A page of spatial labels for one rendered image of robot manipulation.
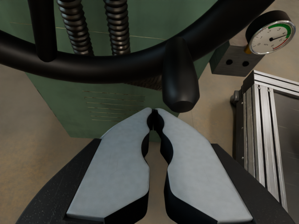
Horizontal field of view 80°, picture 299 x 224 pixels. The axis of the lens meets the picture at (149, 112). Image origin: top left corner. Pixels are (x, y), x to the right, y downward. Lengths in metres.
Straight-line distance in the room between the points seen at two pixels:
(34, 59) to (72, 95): 0.39
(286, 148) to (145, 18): 0.74
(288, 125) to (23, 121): 1.18
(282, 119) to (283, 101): 0.10
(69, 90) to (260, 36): 0.46
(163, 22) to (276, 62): 1.31
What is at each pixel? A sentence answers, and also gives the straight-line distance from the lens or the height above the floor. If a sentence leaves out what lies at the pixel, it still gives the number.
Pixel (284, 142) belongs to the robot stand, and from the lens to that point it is 0.91.
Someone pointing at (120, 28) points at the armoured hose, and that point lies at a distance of 0.22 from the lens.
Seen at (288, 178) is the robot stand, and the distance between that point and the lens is 0.85.
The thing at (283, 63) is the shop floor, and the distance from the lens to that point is 1.64.
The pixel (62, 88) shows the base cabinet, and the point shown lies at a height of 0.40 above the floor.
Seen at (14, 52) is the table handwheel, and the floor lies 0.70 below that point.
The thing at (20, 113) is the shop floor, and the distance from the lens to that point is 1.06.
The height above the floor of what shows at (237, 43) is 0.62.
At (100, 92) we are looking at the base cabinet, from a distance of 0.53.
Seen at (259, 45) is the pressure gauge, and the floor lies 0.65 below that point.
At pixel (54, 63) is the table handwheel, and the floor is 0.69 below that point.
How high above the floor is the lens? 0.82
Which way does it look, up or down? 60 degrees down
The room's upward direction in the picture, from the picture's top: 14 degrees clockwise
